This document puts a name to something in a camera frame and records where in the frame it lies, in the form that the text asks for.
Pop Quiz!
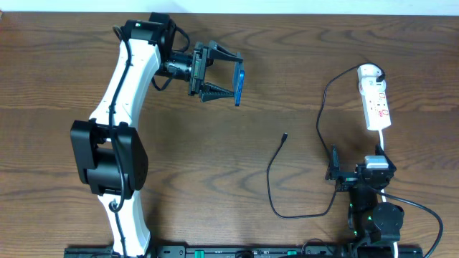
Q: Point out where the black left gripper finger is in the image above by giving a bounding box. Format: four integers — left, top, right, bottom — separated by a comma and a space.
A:
207, 41, 243, 62
199, 82, 235, 102

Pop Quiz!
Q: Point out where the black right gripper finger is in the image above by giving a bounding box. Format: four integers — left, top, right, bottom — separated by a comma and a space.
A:
375, 144, 386, 156
325, 145, 341, 180

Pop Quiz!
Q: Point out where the blue Galaxy smartphone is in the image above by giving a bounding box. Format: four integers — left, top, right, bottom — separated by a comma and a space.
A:
232, 62, 245, 106

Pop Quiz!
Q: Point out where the black USB charging cable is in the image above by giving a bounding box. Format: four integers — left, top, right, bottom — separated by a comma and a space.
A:
265, 62, 387, 220

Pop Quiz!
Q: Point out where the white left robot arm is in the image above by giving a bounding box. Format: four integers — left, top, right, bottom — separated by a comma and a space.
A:
64, 13, 245, 257

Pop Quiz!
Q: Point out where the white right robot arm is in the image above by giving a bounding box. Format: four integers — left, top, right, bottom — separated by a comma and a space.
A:
326, 145, 404, 257

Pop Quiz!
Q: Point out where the white USB charger adapter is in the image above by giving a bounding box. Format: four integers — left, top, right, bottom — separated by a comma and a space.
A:
359, 77, 387, 95

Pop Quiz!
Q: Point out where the white power strip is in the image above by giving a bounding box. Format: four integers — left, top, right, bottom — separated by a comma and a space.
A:
357, 64, 392, 131

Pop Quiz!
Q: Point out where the white power strip cord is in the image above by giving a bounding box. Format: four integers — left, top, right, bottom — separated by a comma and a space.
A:
377, 129, 400, 258

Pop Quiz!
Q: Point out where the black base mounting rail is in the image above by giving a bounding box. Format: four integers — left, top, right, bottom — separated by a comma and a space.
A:
63, 244, 423, 258

